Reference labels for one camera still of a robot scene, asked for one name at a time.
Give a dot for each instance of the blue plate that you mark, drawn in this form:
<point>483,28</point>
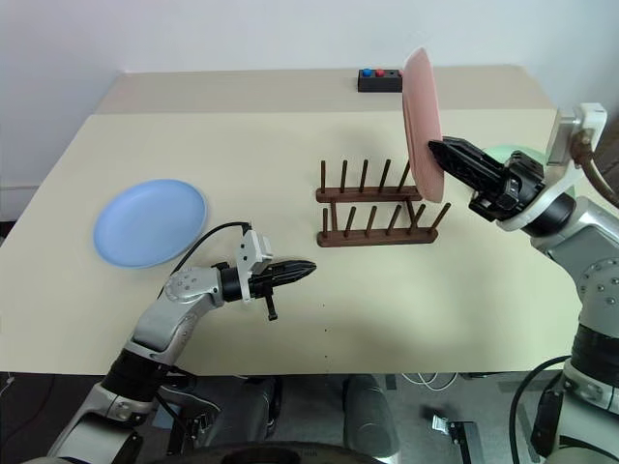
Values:
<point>150,222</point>

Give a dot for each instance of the green plate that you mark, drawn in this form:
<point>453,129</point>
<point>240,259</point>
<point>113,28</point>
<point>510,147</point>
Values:
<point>500,151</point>

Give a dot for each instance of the dark grey rounded shape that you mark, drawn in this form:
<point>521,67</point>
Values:
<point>370,415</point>
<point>246,411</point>

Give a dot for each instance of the black button box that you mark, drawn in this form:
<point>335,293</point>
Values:
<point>379,84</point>

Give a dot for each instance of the wooden dish rack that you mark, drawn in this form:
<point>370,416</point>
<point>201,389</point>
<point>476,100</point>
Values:
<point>377,237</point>

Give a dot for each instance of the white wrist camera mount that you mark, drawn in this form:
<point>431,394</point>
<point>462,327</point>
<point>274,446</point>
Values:
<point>573,130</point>
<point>252,251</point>

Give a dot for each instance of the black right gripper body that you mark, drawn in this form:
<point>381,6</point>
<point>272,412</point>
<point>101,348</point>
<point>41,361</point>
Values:
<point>512,191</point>

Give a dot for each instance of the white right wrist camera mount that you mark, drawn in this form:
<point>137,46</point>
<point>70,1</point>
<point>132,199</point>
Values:
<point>573,130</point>

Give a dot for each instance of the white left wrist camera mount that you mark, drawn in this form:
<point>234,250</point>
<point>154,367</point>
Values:
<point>252,251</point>

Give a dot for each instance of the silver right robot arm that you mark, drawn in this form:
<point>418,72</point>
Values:
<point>592,270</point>

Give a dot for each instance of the pink plate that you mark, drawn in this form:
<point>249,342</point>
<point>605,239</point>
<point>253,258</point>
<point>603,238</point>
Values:
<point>421,125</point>

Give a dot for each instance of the black metal bracket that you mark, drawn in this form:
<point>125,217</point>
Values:
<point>452,430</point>

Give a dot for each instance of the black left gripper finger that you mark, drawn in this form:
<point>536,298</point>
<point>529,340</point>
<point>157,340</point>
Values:
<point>295,277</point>
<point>297,265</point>

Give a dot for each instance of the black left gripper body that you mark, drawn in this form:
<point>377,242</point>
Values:
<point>263,282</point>

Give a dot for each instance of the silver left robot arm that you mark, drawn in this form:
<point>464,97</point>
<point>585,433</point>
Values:
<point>159,324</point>

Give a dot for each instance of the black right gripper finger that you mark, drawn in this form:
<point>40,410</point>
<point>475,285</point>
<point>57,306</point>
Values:
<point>466,171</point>
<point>479,152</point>

